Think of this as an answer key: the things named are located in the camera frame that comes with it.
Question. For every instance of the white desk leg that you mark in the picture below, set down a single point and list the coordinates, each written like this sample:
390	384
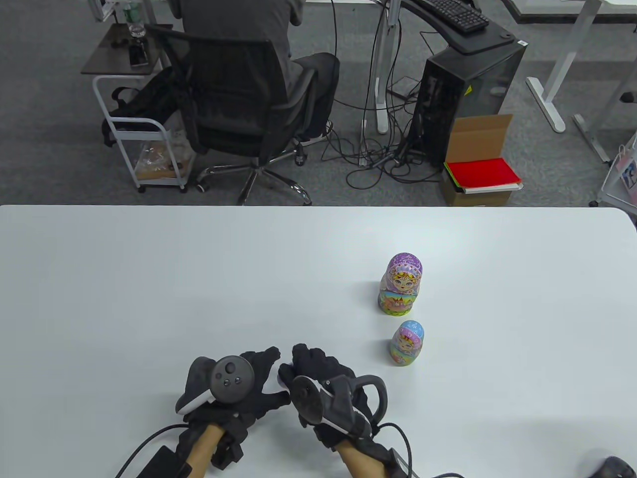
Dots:
380	74
562	64

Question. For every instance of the open cardboard box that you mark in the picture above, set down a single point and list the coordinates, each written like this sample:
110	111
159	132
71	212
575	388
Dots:
477	137

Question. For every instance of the largest pink-purple Russian doll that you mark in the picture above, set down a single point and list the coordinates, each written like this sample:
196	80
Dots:
400	284

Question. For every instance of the person's left hand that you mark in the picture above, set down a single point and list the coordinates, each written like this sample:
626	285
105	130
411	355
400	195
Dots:
266	361

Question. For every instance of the black keyboard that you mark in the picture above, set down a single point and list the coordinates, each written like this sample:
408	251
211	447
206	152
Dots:
455	16

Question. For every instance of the black keyboard tray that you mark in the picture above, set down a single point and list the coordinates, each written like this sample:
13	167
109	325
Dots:
477	42

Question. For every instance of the black left wrist camera unit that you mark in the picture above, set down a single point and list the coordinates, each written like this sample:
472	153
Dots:
161	463

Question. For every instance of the black computer tower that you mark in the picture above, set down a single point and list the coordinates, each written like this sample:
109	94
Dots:
463	94

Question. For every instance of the brown side table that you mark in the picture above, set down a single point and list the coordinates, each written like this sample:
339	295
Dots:
107	57

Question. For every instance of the clear plastic bag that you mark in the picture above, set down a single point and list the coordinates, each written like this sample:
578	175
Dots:
159	157

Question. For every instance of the grey desk leg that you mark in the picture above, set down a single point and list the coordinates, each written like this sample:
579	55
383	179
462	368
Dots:
592	134

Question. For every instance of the white paper stack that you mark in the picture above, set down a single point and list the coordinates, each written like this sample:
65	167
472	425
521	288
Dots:
492	188

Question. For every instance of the person's right forearm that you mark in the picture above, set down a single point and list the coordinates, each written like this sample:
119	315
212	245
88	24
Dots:
358	463

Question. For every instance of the black left hand controller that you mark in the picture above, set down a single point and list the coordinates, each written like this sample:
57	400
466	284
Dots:
229	381

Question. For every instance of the black right hand controller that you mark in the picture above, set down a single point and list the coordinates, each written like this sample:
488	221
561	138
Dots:
306	401

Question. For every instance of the clear water bottle green label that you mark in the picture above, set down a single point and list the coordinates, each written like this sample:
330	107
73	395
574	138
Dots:
133	17

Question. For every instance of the person's left forearm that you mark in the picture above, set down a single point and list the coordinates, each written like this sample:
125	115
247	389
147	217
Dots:
204	450

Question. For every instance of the light blue Russian doll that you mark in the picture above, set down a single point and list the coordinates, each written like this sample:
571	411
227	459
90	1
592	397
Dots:
407	343

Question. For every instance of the white rolling cart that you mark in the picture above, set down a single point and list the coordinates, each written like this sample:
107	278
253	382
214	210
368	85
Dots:
112	122

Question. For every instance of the red folder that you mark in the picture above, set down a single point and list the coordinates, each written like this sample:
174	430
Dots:
482	172

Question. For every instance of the black round object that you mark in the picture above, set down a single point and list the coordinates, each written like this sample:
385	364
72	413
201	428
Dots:
614	468

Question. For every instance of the black smartphone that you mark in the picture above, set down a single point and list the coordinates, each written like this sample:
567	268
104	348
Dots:
138	56

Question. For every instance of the black backpack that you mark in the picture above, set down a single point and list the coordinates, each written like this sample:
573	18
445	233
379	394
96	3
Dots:
144	99

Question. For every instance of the black mesh office chair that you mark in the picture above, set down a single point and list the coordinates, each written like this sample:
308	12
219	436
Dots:
234	94

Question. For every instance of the black hand controller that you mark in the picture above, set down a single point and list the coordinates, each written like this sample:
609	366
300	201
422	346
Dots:
306	401
229	381

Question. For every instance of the person's right hand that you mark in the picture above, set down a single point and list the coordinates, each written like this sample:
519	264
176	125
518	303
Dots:
318	363

